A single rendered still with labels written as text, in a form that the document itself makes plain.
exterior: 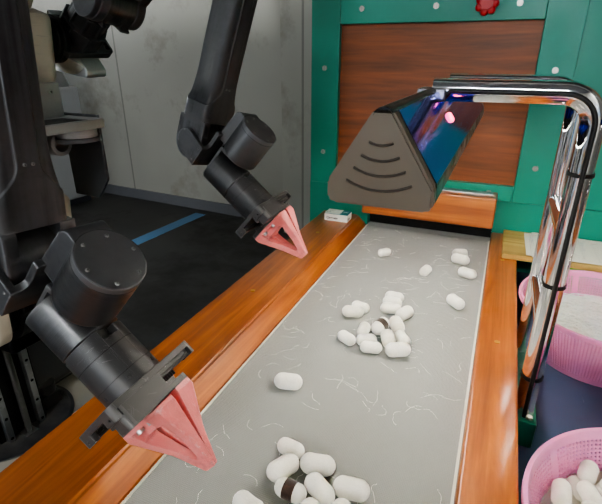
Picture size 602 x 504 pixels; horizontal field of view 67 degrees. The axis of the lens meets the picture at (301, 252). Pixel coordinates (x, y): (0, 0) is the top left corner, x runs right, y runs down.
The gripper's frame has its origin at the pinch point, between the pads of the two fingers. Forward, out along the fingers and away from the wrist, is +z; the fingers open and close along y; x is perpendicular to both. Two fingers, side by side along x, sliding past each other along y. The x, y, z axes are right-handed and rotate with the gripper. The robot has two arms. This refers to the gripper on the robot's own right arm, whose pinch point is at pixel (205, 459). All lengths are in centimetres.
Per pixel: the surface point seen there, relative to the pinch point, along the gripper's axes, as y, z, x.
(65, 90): 250, -226, 185
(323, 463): 8.3, 9.7, -1.5
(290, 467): 6.8, 7.7, 0.8
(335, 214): 78, -9, 12
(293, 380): 19.2, 3.7, 3.9
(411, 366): 30.6, 14.9, -3.4
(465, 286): 59, 19, -7
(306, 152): 248, -53, 77
